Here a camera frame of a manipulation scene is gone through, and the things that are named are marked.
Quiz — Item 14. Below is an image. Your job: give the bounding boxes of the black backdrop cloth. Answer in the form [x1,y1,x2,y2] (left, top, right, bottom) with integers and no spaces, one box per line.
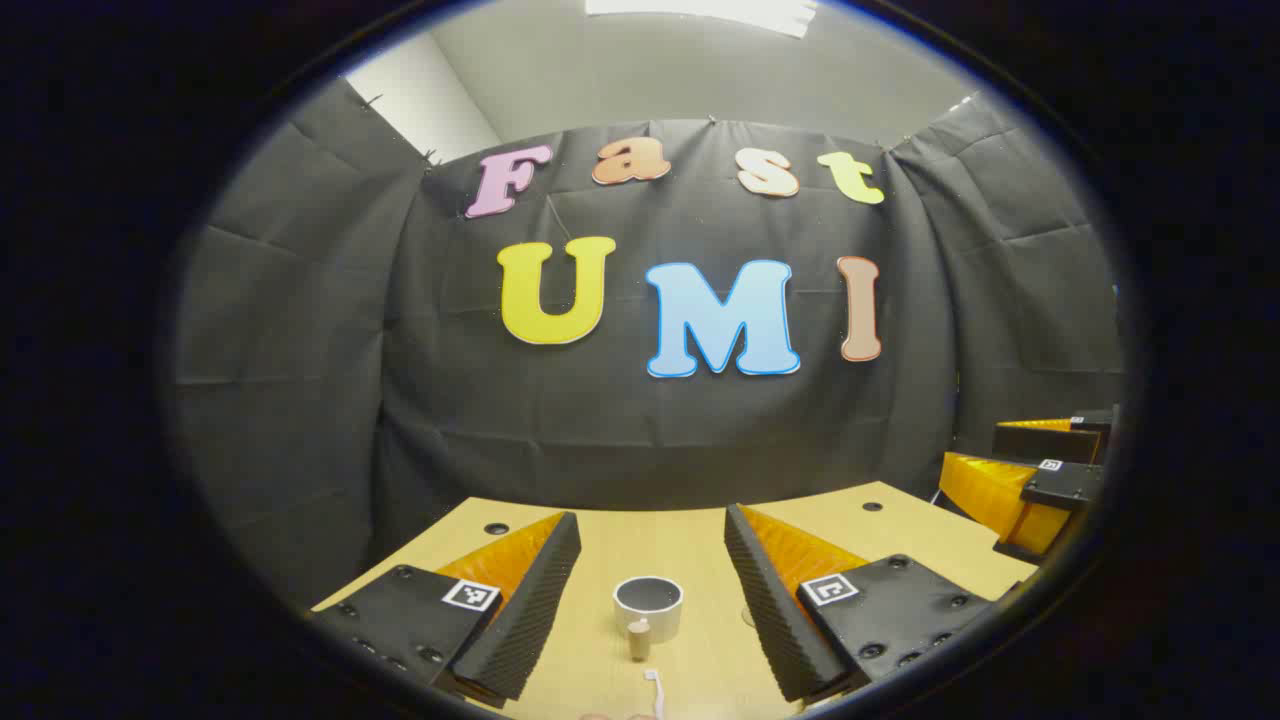
[170,78,1129,611]

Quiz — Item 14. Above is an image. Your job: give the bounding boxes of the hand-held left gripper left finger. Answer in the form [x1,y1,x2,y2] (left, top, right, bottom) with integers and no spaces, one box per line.
[308,511,583,703]

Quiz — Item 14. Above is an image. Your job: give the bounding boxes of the ceiling light panel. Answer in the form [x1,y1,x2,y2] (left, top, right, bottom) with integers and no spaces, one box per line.
[585,0,819,39]

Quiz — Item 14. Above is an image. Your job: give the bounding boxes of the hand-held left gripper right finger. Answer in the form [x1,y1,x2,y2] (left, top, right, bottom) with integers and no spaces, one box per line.
[723,503,1001,704]

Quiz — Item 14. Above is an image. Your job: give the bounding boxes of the white cup with wooden handle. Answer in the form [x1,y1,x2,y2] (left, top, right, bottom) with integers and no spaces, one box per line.
[612,576,685,663]

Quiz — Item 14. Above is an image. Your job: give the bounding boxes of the wooden desktop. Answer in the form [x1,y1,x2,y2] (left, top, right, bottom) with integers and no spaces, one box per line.
[312,485,1041,720]

